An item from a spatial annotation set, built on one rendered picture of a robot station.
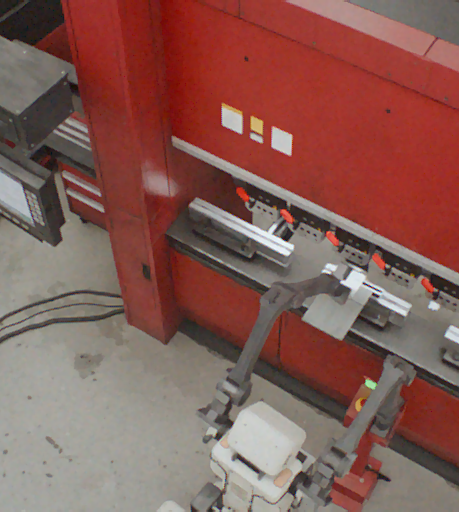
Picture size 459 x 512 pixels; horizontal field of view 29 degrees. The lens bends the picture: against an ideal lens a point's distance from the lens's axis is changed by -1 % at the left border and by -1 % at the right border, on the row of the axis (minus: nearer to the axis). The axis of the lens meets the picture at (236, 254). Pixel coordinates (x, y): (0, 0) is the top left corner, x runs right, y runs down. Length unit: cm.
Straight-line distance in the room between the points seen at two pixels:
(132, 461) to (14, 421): 63
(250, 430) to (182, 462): 147
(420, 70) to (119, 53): 102
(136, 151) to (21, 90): 57
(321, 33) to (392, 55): 24
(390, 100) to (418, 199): 41
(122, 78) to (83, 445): 199
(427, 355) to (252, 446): 103
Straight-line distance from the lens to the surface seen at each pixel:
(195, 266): 398
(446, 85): 263
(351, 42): 269
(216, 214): 385
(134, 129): 329
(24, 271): 498
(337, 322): 352
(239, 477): 301
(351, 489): 418
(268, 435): 287
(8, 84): 308
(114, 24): 297
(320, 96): 293
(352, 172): 310
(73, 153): 381
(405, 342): 366
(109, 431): 443
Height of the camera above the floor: 402
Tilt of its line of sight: 55 degrees down
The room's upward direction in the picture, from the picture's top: 1 degrees counter-clockwise
